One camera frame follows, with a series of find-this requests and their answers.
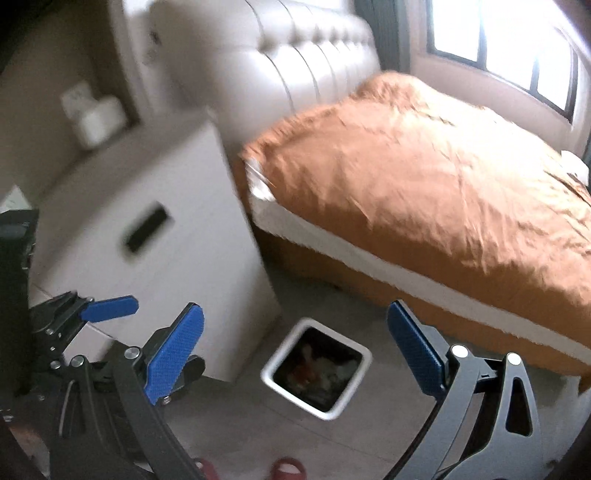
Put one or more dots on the white square trash bin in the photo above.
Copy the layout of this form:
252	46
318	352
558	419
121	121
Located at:
344	357

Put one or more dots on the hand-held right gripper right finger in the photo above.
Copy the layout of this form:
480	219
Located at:
415	350

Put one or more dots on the bed with orange cover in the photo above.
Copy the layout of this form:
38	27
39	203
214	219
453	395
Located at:
415	184

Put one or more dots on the white nightstand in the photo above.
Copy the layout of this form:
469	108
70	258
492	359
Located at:
184	258

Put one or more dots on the white mattress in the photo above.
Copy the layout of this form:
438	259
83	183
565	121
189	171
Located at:
323	233

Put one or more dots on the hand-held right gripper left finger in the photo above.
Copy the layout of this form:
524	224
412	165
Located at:
178	350

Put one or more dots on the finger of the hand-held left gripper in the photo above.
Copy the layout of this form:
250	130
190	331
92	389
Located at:
194	369
111	308

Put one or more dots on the dark green curtain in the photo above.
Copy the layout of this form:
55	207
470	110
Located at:
383	27

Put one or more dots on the white pillow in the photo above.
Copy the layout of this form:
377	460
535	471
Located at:
573	161

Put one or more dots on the black framed window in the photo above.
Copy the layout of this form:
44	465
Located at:
508	41

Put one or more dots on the white round device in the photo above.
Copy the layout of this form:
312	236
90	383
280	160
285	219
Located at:
101	122

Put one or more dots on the red slipper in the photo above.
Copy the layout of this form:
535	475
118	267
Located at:
286	470
205	470

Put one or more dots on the white padded headboard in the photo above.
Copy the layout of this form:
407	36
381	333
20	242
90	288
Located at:
295	60

